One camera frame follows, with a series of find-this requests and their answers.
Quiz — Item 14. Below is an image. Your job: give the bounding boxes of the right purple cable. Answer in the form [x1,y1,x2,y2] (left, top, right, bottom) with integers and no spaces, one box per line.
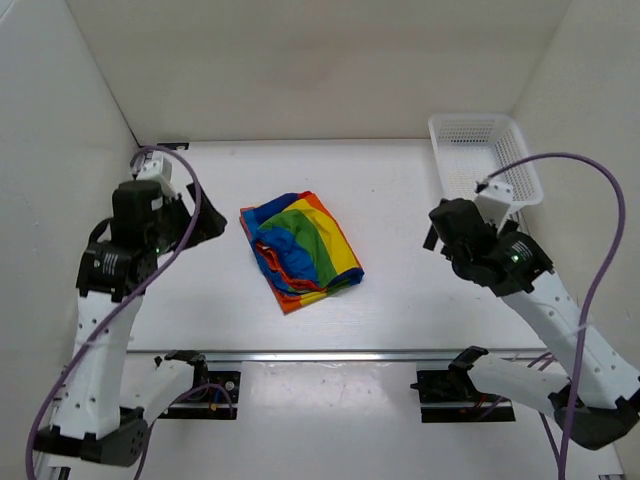
[474,151,627,480]

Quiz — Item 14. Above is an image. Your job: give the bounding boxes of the dark label sticker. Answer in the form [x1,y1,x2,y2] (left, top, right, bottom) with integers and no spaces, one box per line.
[157,142,190,151]

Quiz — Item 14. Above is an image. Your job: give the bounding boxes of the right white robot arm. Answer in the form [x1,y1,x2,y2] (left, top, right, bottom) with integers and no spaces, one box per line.
[424,199,639,450]

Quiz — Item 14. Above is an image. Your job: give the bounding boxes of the purple cable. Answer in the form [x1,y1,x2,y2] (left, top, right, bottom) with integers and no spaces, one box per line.
[474,151,627,480]
[24,144,236,480]

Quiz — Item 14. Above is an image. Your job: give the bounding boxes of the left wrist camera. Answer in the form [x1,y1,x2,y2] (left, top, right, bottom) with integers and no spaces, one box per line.
[130,150,177,198]

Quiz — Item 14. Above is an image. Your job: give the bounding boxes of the white plastic mesh basket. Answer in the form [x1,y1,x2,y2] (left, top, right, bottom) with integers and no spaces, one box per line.
[428,113,529,199]

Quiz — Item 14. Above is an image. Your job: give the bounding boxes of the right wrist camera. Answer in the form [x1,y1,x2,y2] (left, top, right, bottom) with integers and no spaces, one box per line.
[473,179,514,230]

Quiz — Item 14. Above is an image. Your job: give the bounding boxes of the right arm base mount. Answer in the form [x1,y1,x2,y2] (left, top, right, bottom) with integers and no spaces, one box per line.
[410,358,516,424]

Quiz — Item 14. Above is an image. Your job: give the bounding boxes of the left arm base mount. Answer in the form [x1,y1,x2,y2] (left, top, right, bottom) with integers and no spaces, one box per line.
[154,350,241,420]

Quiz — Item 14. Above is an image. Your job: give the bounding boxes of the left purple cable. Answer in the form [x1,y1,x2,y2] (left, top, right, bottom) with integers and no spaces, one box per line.
[24,144,236,480]

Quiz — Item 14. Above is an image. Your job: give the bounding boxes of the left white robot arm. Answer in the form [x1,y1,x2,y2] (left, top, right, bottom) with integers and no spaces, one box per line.
[27,180,227,467]

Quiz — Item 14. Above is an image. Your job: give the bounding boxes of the rainbow striped shorts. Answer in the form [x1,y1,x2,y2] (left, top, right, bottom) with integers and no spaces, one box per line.
[240,191,364,314]

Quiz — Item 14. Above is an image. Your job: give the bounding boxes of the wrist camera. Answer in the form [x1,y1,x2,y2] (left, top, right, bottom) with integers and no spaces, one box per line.
[473,179,514,230]
[130,150,177,198]

